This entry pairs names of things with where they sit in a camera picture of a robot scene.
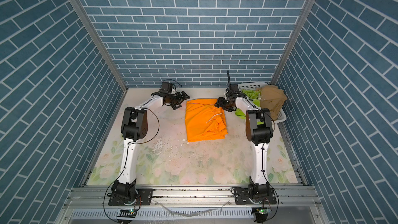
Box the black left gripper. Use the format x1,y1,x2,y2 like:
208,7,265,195
166,89,189,109

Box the orange shorts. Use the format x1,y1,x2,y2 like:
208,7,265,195
185,99,228,143

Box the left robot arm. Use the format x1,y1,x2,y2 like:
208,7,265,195
111,91,190,205

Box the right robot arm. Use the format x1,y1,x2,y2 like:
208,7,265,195
215,96,274,199

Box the neon green shorts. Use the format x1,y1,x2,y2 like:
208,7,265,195
235,89,261,120

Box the tan brown shorts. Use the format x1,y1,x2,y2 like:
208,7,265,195
257,85,287,121

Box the white plastic laundry basket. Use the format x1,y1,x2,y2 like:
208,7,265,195
238,82,287,123

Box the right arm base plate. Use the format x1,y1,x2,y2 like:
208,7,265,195
230,187,277,205

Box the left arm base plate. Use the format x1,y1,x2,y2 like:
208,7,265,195
107,188,154,206

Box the aluminium front rail frame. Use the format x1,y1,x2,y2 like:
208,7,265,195
56,184,328,224

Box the aluminium corner post right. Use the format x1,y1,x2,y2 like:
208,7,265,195
270,0,315,85

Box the aluminium corner post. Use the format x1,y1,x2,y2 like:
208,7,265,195
270,0,315,85
68,0,128,93

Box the aluminium corner post left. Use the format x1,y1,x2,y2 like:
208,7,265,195
68,0,128,93

